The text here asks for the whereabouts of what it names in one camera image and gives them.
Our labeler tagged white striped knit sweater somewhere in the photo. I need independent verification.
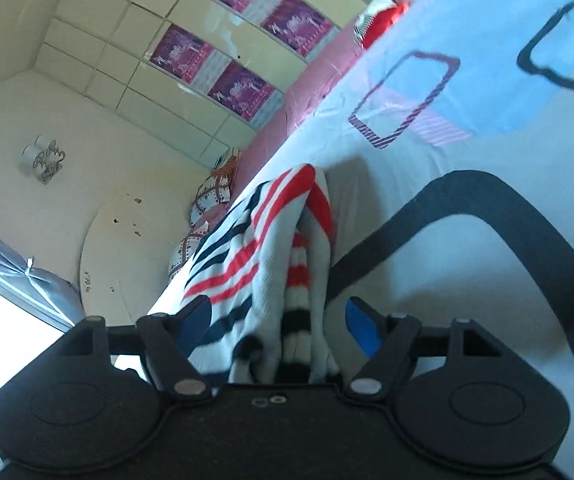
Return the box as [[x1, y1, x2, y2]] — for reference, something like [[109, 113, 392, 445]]
[[181, 164, 339, 388]]

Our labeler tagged blue grey curtain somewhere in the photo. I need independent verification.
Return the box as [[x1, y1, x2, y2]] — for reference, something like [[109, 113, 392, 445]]
[[0, 239, 86, 332]]

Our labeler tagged cream rounded headboard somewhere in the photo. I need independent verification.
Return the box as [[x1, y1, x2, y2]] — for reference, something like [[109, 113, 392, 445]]
[[80, 171, 206, 326]]

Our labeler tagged patterned pillow near headboard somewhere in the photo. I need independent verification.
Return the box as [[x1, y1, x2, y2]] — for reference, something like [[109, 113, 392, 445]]
[[168, 223, 209, 281]]

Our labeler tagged light blue patterned bedsheet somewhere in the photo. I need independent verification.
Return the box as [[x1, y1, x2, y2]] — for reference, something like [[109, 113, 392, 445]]
[[111, 0, 574, 480]]

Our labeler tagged patterned pillow far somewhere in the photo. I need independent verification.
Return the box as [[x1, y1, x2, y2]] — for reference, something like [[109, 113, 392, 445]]
[[189, 174, 231, 228]]

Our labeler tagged pink checked blanket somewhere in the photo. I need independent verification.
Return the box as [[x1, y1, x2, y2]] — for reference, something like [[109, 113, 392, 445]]
[[232, 22, 363, 196]]

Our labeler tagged purple poster lower left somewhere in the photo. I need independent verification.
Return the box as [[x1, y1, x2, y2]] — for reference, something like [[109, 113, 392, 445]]
[[208, 61, 283, 124]]

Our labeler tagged purple poster upper left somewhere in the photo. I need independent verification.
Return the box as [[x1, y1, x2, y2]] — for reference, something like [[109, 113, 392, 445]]
[[149, 25, 232, 93]]

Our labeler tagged cream glossy wardrobe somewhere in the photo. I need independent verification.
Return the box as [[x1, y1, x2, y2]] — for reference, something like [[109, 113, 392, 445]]
[[36, 0, 364, 166]]

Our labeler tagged red garment on bed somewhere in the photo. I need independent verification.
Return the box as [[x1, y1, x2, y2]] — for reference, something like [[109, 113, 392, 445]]
[[362, 1, 409, 50]]

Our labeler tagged black white patterned garment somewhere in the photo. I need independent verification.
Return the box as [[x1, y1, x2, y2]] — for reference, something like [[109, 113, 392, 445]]
[[353, 0, 395, 48]]

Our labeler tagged purple poster lower right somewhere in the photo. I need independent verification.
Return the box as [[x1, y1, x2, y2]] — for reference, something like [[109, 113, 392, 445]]
[[261, 0, 335, 58]]

